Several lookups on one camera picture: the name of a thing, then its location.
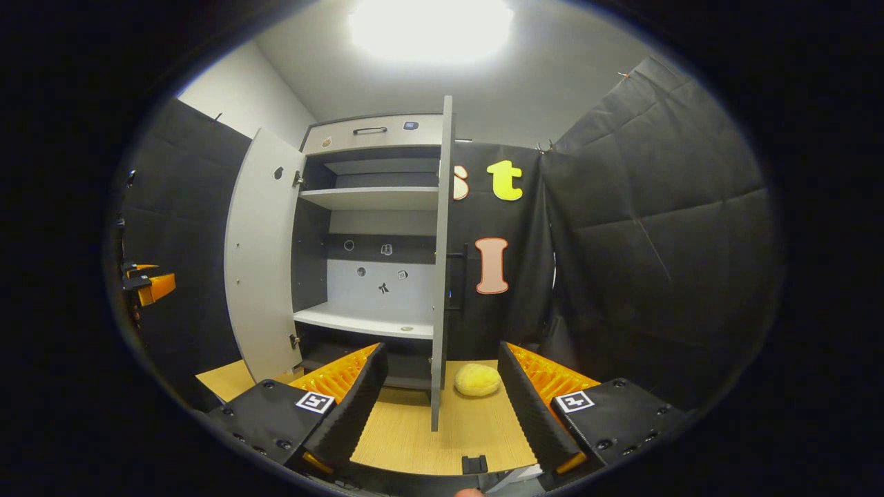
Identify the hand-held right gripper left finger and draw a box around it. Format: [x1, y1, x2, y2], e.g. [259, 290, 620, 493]
[204, 343, 389, 477]

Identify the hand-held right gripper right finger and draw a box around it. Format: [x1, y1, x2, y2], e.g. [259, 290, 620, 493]
[497, 342, 691, 484]

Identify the white flat object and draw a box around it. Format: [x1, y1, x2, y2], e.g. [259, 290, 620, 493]
[483, 465, 544, 492]

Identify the grey double-door shoe cabinet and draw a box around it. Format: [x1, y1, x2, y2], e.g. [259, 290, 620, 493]
[290, 114, 446, 391]

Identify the ceiling light panel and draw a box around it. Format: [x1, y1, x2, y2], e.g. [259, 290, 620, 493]
[349, 0, 515, 64]

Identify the black backdrop cloth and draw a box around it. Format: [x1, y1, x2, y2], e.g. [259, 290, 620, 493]
[104, 55, 785, 415]

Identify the grey cabinet door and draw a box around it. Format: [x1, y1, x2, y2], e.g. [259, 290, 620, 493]
[223, 128, 307, 384]
[430, 95, 470, 432]

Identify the yellow round sponge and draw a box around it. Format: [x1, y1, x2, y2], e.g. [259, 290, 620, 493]
[454, 363, 503, 398]

